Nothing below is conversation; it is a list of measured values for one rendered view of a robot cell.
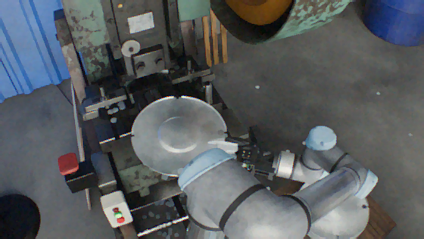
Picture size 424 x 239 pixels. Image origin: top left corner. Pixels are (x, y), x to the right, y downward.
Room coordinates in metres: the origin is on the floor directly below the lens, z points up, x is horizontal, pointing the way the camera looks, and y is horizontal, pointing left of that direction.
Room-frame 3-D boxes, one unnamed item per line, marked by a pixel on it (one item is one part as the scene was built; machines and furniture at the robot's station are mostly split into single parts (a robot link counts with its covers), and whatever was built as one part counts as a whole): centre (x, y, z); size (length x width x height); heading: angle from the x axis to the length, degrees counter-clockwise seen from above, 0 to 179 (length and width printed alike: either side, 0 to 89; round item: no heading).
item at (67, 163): (0.64, 0.44, 0.72); 0.07 x 0.06 x 0.08; 22
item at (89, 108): (0.92, 0.38, 0.76); 0.17 x 0.06 x 0.10; 112
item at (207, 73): (1.04, 0.07, 0.76); 0.17 x 0.06 x 0.10; 112
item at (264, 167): (0.63, -0.13, 0.76); 0.12 x 0.09 x 0.08; 74
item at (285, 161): (0.62, -0.21, 0.75); 0.08 x 0.05 x 0.08; 164
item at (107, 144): (0.98, 0.22, 0.67); 0.45 x 0.30 x 0.06; 112
